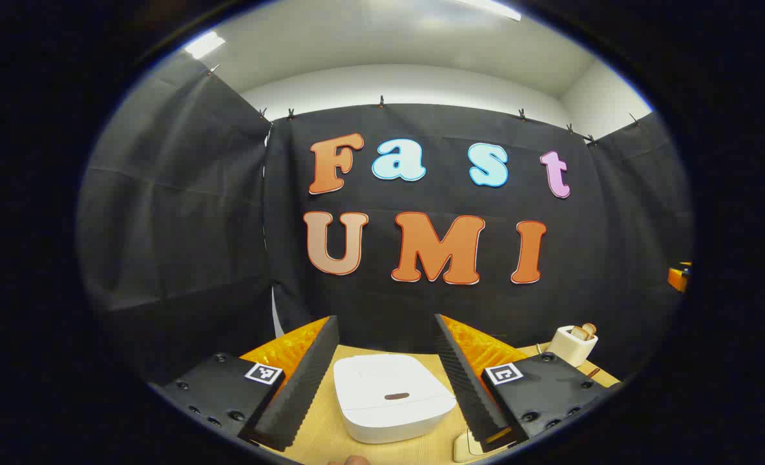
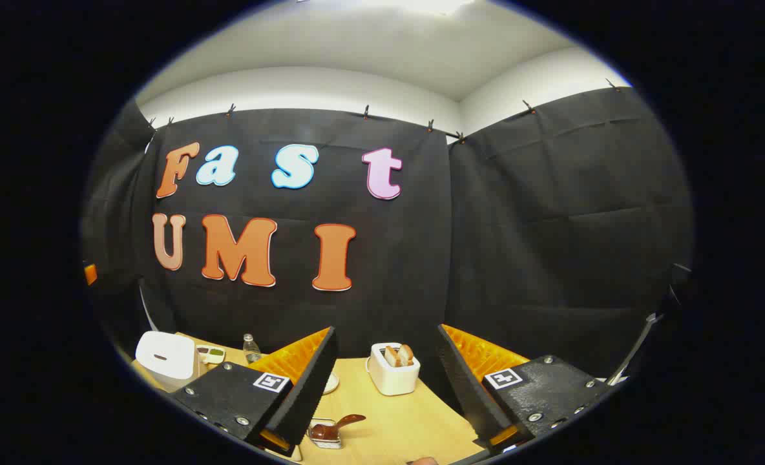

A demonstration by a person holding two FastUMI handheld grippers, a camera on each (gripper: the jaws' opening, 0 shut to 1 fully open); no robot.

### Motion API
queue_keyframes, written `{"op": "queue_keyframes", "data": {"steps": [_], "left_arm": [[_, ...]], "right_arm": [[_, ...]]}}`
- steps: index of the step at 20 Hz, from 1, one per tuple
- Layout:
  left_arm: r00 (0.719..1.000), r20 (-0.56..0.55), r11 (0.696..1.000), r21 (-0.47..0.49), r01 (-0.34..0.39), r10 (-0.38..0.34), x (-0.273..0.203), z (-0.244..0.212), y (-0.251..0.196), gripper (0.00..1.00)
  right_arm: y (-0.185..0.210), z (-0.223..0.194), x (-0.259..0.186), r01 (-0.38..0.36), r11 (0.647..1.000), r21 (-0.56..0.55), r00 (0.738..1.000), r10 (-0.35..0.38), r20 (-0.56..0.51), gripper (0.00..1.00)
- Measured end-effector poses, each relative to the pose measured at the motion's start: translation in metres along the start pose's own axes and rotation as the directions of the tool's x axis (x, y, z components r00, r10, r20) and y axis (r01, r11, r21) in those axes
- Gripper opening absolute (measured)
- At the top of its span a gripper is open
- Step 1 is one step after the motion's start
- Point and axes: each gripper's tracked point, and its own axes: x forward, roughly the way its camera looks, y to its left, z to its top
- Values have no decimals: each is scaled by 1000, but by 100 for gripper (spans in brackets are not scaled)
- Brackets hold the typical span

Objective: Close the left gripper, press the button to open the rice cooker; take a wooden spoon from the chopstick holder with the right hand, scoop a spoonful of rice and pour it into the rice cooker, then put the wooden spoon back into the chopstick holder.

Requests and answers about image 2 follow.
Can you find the black backdrop cloth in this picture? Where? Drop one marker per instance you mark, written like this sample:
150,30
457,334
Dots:
408,258

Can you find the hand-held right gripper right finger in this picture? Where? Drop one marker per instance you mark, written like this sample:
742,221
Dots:
466,394

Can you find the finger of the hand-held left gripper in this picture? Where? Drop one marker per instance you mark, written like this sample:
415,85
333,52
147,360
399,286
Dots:
90,274

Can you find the clear plastic water bottle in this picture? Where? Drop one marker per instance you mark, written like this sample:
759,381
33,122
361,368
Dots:
251,352

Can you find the white divided dish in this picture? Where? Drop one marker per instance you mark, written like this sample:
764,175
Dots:
214,354

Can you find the toast bread slice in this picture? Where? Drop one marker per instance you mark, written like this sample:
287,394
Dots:
406,354
391,356

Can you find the white toaster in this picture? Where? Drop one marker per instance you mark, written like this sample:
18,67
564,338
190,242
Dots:
392,381

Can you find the white rice cooker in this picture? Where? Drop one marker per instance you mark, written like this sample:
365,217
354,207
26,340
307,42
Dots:
163,358

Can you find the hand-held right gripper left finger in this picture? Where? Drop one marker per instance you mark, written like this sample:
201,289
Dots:
305,387

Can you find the white round plate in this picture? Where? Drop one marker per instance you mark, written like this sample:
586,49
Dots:
331,384

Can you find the brown wooden spoon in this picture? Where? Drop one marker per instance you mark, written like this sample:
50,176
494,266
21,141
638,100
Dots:
347,421

